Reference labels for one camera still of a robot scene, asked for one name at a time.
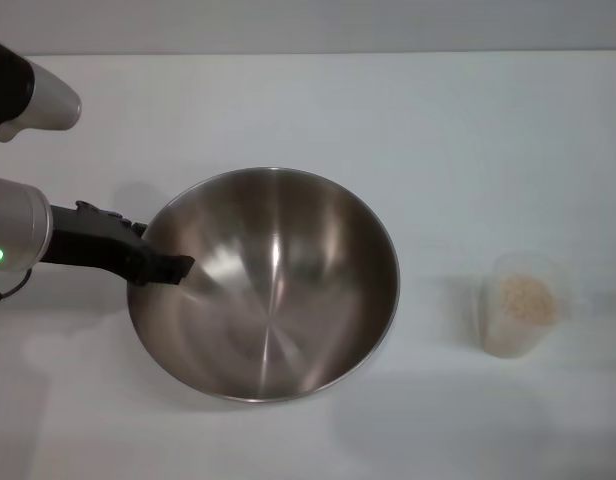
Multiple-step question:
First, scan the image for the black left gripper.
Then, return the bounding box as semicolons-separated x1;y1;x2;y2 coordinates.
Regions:
37;199;196;287

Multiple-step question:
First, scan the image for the stainless steel mixing bowl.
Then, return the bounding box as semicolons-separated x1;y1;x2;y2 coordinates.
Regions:
126;166;402;404

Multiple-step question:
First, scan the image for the clear plastic measuring cup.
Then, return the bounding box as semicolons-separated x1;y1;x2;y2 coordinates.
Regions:
480;253;574;359

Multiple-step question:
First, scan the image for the uncooked rice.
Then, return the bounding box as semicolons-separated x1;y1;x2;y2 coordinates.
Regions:
485;273;558;357

